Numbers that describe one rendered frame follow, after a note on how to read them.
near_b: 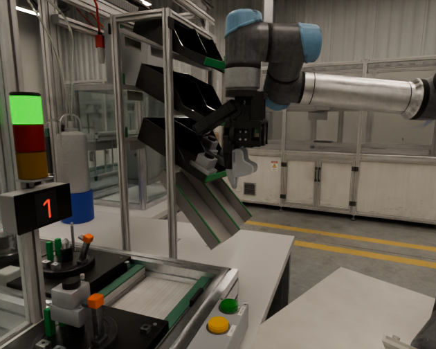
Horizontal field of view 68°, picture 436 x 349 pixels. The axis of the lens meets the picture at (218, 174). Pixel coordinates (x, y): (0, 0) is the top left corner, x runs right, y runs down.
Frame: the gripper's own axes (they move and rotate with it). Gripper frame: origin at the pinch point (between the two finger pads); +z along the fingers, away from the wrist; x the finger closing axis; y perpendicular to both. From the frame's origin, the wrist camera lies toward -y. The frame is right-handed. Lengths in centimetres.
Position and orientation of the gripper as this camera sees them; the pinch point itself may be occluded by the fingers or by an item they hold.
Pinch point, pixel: (231, 182)
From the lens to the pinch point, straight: 72.9
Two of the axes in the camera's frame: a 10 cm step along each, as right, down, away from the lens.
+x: 3.5, -1.6, 9.2
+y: 9.4, 0.7, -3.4
